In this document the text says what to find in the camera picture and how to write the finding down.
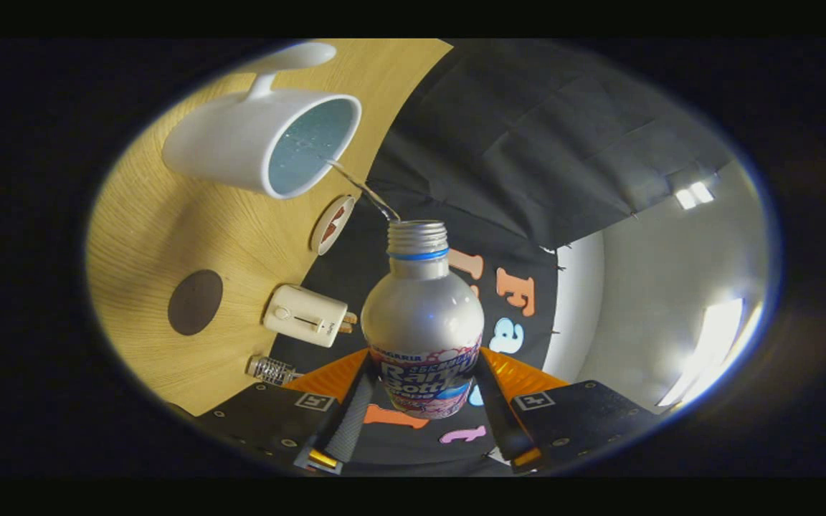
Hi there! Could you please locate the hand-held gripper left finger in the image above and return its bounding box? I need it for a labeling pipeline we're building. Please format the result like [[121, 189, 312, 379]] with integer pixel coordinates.
[[201, 348, 378, 475]]

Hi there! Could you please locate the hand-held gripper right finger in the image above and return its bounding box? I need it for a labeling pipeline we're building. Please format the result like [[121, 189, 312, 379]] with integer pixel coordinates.
[[474, 348, 661, 474]]

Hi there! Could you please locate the silver bottle with printed label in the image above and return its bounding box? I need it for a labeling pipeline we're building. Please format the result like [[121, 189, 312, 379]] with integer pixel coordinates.
[[360, 219, 485, 420]]

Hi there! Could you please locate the dark round coaster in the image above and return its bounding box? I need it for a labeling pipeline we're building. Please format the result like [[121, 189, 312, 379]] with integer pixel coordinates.
[[168, 269, 224, 336]]

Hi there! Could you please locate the clear juice stream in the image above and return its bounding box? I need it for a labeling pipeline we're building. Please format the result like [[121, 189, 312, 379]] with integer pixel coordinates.
[[323, 158, 401, 223]]

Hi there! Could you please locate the white cup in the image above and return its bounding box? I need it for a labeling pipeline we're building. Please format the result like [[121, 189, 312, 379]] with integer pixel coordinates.
[[162, 42, 363, 199]]

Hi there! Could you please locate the white toaster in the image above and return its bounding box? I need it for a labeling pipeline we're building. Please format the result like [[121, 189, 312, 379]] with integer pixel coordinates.
[[263, 285, 349, 348]]

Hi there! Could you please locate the white round plate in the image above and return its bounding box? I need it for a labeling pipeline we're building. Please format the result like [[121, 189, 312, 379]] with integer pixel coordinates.
[[310, 195, 356, 257]]

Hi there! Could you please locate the rectangular ceiling light panel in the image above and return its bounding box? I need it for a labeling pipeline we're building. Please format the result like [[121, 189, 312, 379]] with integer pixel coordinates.
[[674, 181, 716, 211], [657, 297, 745, 409]]

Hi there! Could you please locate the wooden table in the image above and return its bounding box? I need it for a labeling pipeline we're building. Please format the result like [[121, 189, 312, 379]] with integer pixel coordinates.
[[87, 39, 453, 416]]

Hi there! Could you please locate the black backdrop cloth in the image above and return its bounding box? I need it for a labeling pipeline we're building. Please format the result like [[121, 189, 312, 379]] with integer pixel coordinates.
[[270, 39, 733, 477]]

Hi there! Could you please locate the wire mesh holder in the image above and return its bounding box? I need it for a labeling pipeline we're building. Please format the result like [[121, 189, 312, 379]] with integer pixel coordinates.
[[245, 355, 305, 386]]

